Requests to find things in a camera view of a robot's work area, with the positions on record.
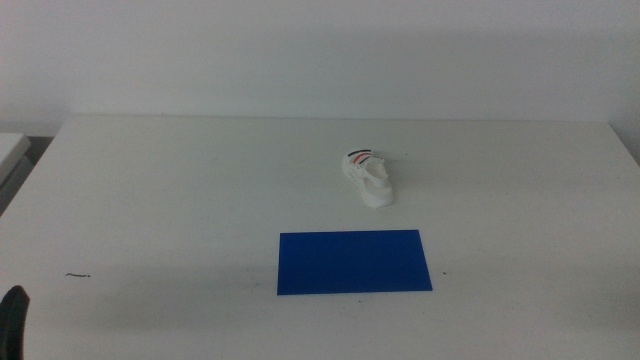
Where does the white strapped toy shoe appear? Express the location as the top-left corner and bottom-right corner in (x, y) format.
(341, 148), (395, 209)

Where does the blue rectangular mat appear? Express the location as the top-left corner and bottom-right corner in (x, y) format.
(276, 229), (434, 296)

